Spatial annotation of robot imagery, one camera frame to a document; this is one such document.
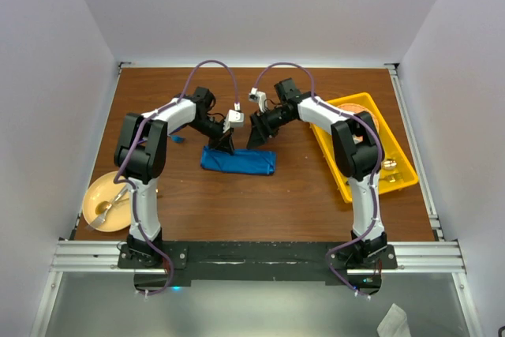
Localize blue plastic fork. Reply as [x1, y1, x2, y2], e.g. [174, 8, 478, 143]
[170, 135, 185, 144]

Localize orange woven coaster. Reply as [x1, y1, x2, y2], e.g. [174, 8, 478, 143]
[338, 103, 380, 144]

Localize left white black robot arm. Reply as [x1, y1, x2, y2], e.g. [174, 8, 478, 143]
[114, 87, 244, 268]

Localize white crumpled paper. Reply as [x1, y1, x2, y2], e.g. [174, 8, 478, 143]
[376, 304, 411, 337]

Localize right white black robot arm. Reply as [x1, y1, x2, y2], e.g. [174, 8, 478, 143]
[246, 78, 387, 268]

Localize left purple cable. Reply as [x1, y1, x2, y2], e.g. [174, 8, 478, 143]
[113, 59, 241, 301]

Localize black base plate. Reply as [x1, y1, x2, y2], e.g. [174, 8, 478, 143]
[117, 241, 398, 294]

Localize aluminium rail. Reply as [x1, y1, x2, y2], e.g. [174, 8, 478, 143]
[384, 64, 445, 242]
[50, 241, 466, 274]

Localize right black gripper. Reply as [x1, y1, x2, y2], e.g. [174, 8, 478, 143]
[247, 107, 295, 150]

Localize gold fork in tray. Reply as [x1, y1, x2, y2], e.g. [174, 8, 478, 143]
[380, 173, 402, 183]

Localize gold spoon in tray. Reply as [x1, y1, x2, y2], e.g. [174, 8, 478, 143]
[382, 159, 398, 171]

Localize tan round plate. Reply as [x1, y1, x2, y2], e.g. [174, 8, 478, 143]
[81, 170, 133, 234]

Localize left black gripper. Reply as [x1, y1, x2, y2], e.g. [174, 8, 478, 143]
[187, 115, 234, 155]

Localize yellow plastic tray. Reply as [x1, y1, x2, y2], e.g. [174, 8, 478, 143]
[310, 92, 418, 204]

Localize blue cloth napkin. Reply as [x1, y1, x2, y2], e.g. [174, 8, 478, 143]
[200, 146, 277, 175]

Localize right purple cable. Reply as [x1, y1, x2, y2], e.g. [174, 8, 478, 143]
[252, 62, 384, 301]

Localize aluminium right rail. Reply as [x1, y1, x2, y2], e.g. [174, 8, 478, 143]
[384, 64, 445, 242]

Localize gold utensil on plate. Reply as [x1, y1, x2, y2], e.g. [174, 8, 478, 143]
[95, 197, 129, 215]

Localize aluminium front rail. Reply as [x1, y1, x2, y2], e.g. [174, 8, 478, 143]
[50, 241, 466, 274]

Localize purple cable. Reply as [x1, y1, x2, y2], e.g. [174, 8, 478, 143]
[252, 62, 384, 301]
[113, 59, 241, 301]

